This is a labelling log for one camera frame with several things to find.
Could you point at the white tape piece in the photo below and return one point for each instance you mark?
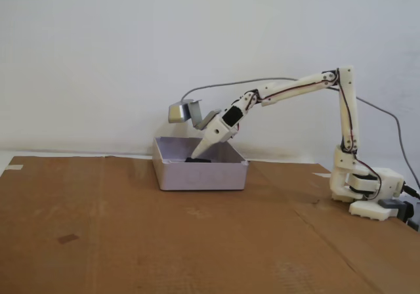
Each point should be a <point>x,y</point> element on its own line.
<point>14,167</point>

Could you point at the white plastic box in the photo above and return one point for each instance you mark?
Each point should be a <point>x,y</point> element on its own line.
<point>197,179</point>

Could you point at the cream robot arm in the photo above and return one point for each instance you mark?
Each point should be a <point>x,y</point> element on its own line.
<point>348,110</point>

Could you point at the black rectangular block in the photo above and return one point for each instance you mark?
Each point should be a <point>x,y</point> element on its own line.
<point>200,160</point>

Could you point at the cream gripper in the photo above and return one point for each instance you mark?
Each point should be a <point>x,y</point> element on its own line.
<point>214,132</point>

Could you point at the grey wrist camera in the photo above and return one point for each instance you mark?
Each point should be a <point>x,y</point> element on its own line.
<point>177,113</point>

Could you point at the brown cardboard sheet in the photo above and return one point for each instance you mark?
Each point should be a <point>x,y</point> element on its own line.
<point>131,241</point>

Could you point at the grey table clamp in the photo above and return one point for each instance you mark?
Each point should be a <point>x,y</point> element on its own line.
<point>390,204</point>

